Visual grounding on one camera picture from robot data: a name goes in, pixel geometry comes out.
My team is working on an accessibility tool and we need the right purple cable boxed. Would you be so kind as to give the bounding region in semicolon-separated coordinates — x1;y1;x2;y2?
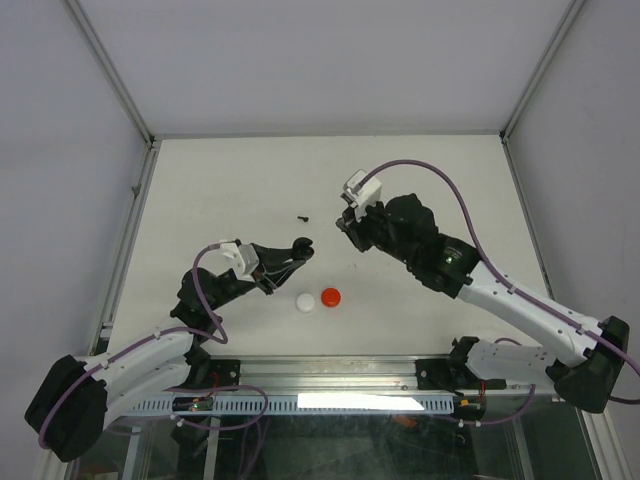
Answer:
367;160;640;405

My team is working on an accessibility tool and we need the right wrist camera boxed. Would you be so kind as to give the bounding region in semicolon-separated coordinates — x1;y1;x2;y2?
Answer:
341;169;382;210

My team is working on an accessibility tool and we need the aluminium mounting rail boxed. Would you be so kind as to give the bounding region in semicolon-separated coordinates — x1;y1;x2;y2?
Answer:
62;352;601;396

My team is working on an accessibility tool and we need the right aluminium frame post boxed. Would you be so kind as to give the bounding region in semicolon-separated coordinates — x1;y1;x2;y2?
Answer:
499;0;589;143

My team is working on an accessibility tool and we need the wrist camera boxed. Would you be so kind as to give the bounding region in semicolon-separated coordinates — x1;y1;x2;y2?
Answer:
341;169;382;210
218;239;260;281

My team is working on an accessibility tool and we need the white earbud charging case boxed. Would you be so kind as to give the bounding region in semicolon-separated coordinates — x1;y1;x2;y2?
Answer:
295;292;316;314

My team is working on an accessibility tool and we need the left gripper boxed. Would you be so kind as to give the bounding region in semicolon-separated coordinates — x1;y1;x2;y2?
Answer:
207;244;304;311

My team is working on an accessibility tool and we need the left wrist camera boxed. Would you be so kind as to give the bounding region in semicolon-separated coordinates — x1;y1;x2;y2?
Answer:
218;239;260;281

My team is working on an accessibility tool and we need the black earbud charging case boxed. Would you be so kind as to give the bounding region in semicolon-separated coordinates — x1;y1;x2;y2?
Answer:
291;237;315;262

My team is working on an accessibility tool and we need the red earbud charging case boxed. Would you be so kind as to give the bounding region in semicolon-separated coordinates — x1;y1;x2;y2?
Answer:
321;287;342;308

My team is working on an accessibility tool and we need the slotted cable duct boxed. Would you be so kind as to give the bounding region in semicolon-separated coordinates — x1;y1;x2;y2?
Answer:
108;393;454;420

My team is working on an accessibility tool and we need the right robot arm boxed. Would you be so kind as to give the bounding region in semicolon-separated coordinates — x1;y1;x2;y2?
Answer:
336;193;630;414

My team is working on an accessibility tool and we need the left aluminium frame post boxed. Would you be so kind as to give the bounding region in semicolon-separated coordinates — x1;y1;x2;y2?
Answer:
62;0;155;145

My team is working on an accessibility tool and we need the aluminium frame post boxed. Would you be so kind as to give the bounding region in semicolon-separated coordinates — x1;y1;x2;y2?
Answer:
499;0;589;143
62;0;155;145

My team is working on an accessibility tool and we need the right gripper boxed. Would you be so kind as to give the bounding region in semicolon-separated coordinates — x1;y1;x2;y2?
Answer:
337;196;418;268

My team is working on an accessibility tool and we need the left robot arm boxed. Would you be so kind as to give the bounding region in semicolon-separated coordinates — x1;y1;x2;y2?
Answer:
24;237;314;462

